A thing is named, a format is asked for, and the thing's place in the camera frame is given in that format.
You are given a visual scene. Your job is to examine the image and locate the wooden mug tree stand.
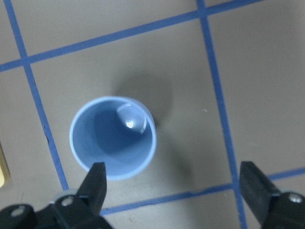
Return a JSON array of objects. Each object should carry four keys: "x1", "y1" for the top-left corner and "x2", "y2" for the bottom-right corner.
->
[{"x1": 0, "y1": 146, "x2": 10, "y2": 187}]

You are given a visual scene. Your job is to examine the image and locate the light blue plastic cup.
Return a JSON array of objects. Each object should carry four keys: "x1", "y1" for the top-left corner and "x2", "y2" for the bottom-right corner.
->
[{"x1": 69, "y1": 96, "x2": 157, "y2": 180}]

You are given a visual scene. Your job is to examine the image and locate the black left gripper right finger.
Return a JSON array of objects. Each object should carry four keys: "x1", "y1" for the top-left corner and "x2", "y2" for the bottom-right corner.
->
[{"x1": 239, "y1": 161, "x2": 282, "y2": 226}]

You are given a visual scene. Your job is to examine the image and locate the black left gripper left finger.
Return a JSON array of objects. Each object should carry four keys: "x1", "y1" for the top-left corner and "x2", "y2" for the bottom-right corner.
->
[{"x1": 76, "y1": 162, "x2": 107, "y2": 215}]

